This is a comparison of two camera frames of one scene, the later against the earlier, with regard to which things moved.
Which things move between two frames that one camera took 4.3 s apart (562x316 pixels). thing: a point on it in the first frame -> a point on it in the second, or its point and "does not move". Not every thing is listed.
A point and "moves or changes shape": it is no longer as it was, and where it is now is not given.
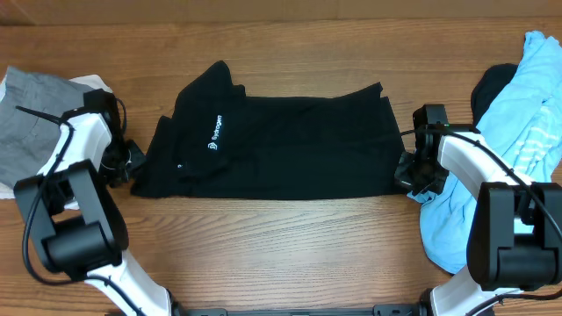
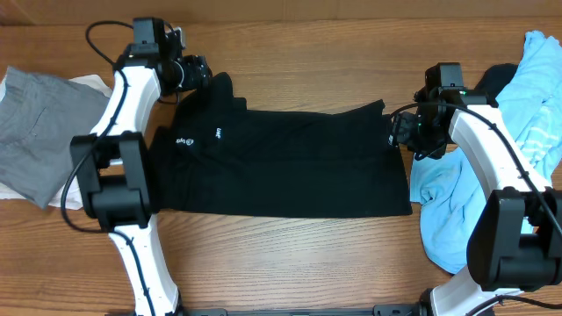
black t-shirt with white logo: (219, 143) moves or changes shape
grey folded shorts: (28, 140) does not move
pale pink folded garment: (87, 83) does not move
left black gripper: (138, 157) -> (198, 74)
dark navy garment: (493, 80) does not move
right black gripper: (413, 171) -> (399, 132)
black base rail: (222, 310) does not move
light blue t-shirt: (525, 125) does not move
